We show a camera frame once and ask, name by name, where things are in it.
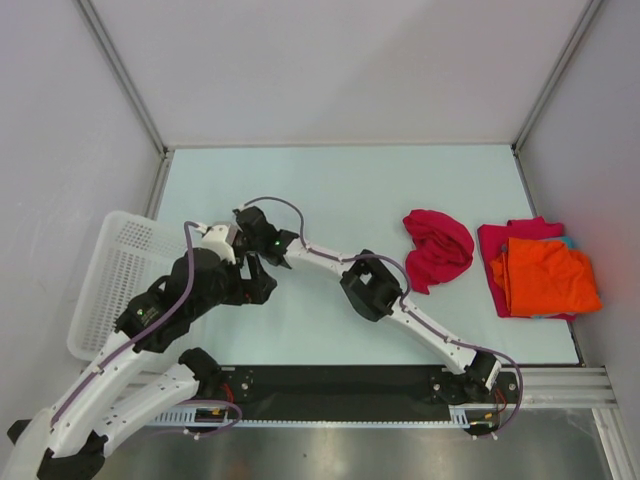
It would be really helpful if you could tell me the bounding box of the white perforated plastic basket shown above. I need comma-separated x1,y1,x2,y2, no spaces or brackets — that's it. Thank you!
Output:
67,211,187,362

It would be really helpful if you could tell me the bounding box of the crimson red t shirt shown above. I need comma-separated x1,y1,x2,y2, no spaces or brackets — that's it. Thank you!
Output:
403,209,475,295

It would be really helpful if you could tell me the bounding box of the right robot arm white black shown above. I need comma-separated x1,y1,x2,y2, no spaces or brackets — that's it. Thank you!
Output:
234,206,501,401

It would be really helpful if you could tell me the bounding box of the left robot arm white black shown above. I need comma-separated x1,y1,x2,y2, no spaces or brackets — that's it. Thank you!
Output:
1,222,276,479

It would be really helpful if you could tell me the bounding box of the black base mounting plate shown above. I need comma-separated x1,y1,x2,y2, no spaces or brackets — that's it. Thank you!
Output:
196,365,519,422

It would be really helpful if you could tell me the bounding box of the folded magenta t shirt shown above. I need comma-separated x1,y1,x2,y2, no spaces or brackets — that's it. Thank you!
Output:
477,216,565,318

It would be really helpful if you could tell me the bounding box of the folded orange t shirt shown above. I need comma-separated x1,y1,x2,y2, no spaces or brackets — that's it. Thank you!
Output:
490,237,602,318

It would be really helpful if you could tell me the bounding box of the folded teal t shirt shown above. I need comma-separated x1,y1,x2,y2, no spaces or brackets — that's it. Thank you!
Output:
530,236,582,322

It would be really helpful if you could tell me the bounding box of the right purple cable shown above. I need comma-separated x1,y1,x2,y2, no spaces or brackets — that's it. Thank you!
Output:
242,195,524,441

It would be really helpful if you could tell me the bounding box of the white slotted cable duct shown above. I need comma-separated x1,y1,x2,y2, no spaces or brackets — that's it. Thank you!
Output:
147,406,470,430

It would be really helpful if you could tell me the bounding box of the aluminium extrusion rail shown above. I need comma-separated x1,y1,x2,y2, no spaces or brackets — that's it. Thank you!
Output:
516,367,618,409

